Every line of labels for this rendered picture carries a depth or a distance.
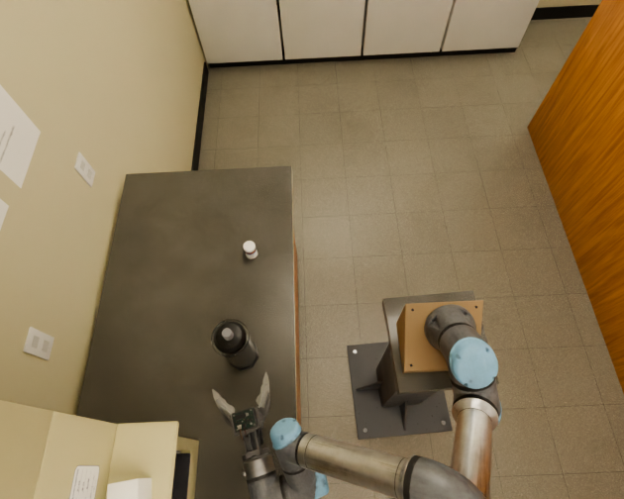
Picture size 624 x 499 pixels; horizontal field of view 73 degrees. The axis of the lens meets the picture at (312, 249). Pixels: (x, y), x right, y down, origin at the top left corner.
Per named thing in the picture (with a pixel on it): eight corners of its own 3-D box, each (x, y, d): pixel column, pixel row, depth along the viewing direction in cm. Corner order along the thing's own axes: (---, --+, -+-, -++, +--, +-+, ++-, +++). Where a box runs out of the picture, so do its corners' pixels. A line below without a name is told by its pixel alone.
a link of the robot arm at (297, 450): (471, 507, 68) (256, 441, 98) (482, 555, 71) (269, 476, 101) (487, 453, 77) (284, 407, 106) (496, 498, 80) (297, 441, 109)
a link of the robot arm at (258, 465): (276, 468, 110) (246, 478, 109) (271, 449, 112) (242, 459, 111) (273, 470, 103) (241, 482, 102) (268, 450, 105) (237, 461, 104)
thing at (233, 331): (212, 329, 124) (207, 322, 118) (243, 320, 125) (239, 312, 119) (219, 358, 120) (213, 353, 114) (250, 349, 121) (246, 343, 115)
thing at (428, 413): (431, 338, 236) (485, 272, 156) (452, 431, 214) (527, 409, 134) (346, 346, 235) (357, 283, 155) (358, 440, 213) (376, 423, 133)
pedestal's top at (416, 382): (469, 294, 152) (472, 290, 148) (494, 385, 137) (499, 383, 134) (381, 302, 152) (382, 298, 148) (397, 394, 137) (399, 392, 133)
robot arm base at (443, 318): (469, 299, 126) (482, 313, 117) (476, 343, 130) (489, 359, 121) (420, 310, 127) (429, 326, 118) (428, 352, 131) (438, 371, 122)
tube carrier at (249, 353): (223, 344, 141) (207, 325, 122) (255, 335, 142) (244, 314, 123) (230, 375, 136) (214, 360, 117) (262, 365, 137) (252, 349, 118)
